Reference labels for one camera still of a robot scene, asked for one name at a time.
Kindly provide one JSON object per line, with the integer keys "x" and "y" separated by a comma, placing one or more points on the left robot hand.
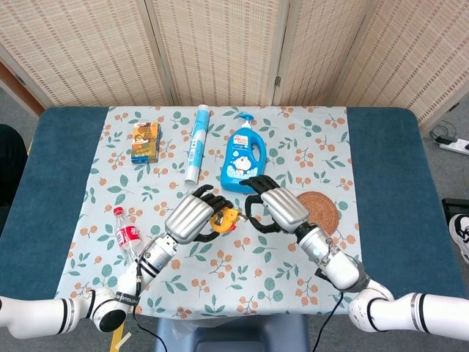
{"x": 188, "y": 218}

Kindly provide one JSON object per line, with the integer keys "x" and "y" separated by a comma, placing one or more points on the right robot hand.
{"x": 284, "y": 209}

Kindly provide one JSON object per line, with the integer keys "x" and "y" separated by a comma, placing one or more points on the yellow tape measure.
{"x": 224, "y": 221}

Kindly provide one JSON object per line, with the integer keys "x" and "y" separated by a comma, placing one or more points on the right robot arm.
{"x": 403, "y": 308}

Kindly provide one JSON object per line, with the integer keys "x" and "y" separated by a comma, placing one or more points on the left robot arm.
{"x": 73, "y": 311}

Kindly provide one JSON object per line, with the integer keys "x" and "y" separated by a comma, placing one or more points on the round woven rattan coaster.
{"x": 322, "y": 212}

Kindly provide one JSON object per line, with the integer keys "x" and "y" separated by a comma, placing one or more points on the clear cola bottle red label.
{"x": 128, "y": 236}

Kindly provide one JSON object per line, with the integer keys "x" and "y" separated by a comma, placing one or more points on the floral printed tablecloth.
{"x": 227, "y": 271}

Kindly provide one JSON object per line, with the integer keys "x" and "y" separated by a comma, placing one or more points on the blue detergent bottle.
{"x": 242, "y": 157}

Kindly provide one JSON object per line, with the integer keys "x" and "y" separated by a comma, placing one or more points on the blue white film roll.
{"x": 198, "y": 143}

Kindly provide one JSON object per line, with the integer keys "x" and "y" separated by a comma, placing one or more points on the blue and yellow carton box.
{"x": 146, "y": 143}

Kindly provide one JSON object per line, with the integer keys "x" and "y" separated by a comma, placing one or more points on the blue grey robot torso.
{"x": 234, "y": 335}

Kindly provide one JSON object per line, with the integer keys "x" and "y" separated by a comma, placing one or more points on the metal screen hinge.
{"x": 277, "y": 81}

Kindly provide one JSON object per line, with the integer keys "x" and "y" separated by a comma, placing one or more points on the woven folding screen panel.
{"x": 220, "y": 51}
{"x": 80, "y": 55}
{"x": 410, "y": 58}
{"x": 315, "y": 55}

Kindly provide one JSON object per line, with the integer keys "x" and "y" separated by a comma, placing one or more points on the black case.
{"x": 456, "y": 207}

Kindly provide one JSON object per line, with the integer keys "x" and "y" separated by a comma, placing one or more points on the black and white sneaker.
{"x": 461, "y": 234}

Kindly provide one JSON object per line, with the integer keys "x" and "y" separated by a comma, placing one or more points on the black bulky object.
{"x": 12, "y": 172}

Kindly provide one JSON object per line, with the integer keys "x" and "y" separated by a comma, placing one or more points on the white power strip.
{"x": 456, "y": 146}

